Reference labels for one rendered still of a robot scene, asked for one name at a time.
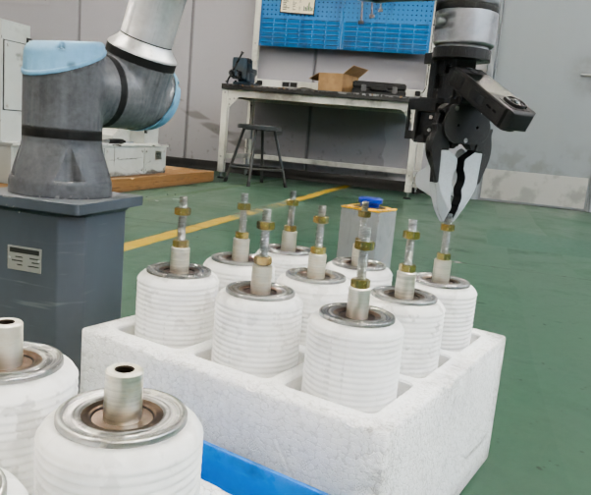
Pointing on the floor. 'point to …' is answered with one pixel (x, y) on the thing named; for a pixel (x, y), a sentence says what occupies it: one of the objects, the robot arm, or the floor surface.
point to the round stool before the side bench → (253, 153)
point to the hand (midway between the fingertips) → (451, 212)
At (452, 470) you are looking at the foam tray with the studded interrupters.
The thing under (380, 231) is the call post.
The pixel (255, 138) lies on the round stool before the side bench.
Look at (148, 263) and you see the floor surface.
